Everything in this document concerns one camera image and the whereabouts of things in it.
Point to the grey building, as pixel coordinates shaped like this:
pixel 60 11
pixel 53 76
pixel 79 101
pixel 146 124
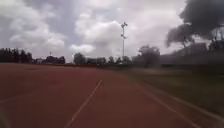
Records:
pixel 190 55

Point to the red running track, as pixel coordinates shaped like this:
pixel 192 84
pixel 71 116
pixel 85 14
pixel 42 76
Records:
pixel 46 96

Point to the large dark tree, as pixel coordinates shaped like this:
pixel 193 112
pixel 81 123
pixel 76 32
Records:
pixel 200 20

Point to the small round tree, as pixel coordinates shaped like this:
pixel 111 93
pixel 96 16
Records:
pixel 149 55

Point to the row of trees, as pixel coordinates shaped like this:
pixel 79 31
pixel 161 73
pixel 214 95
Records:
pixel 20 56

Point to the green grass strip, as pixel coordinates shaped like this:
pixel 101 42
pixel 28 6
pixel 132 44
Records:
pixel 186 87

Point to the tall floodlight mast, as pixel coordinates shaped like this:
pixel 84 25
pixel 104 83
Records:
pixel 123 40

